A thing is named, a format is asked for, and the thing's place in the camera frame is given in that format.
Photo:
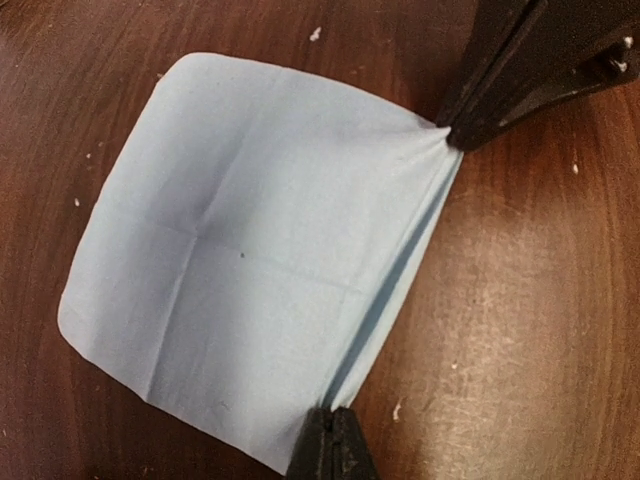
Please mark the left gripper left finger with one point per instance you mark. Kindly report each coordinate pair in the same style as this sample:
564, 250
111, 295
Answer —
312, 456

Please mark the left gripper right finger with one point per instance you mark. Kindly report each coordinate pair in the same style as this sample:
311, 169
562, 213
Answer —
351, 458

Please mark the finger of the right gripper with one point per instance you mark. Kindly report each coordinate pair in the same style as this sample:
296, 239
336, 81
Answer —
572, 49
495, 25

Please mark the blue cleaning cloth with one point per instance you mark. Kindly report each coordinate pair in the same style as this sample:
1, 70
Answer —
253, 245

